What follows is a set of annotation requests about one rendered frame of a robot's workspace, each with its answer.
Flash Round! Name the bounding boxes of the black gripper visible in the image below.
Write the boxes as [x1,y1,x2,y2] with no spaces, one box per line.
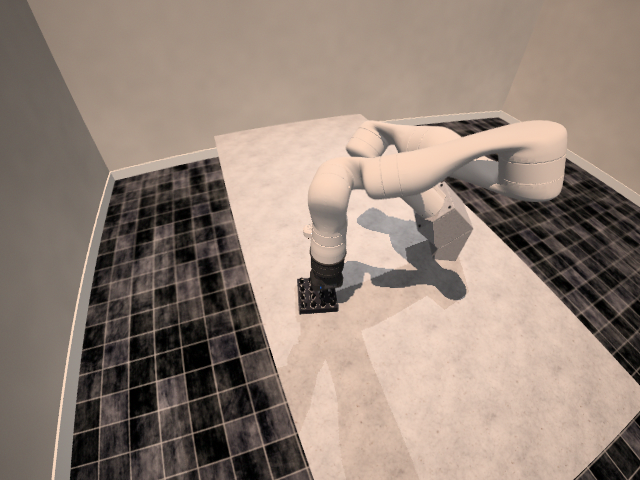
[303,224,347,293]

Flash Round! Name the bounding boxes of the black knob box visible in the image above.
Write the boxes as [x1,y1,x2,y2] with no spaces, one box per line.
[297,277,338,314]

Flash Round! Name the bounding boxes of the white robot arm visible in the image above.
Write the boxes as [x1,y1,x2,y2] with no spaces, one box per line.
[308,120,567,247]

